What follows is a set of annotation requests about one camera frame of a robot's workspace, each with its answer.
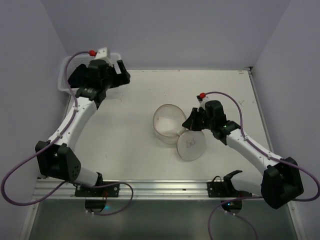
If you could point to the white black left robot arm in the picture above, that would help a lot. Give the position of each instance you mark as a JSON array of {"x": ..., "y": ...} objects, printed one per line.
[{"x": 56, "y": 157}]

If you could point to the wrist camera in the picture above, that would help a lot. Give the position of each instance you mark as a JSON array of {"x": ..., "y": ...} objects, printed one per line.
[
  {"x": 101, "y": 54},
  {"x": 203, "y": 98}
]

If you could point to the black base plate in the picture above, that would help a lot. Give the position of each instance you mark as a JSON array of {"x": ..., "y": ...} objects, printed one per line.
[
  {"x": 223, "y": 187},
  {"x": 109, "y": 189}
]

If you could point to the black bra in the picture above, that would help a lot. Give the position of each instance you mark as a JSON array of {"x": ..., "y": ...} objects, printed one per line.
[{"x": 80, "y": 77}]

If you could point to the white bra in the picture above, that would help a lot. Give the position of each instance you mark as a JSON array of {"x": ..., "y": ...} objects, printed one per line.
[{"x": 168, "y": 126}]

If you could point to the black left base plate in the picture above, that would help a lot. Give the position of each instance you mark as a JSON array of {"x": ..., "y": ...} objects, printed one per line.
[{"x": 109, "y": 189}]

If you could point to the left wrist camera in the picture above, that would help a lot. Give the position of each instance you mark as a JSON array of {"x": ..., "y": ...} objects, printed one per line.
[{"x": 101, "y": 54}]

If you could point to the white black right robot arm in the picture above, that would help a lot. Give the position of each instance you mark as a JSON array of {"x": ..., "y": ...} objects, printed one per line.
[{"x": 279, "y": 183}]

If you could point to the aluminium mounting rail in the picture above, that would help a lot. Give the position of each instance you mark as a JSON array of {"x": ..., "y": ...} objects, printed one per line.
[{"x": 142, "y": 190}]

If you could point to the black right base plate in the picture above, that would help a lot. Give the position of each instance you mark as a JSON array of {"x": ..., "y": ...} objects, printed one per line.
[{"x": 223, "y": 187}]

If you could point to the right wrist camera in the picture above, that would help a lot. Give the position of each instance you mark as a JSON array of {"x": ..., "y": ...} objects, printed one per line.
[{"x": 203, "y": 98}]

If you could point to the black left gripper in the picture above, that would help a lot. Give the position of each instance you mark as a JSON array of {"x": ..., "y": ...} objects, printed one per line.
[{"x": 118, "y": 75}]

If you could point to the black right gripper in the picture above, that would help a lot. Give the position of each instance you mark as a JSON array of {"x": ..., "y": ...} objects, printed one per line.
[{"x": 197, "y": 120}]

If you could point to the white mesh laundry bag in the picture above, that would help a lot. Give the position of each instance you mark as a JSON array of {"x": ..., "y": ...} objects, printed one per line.
[{"x": 190, "y": 145}]

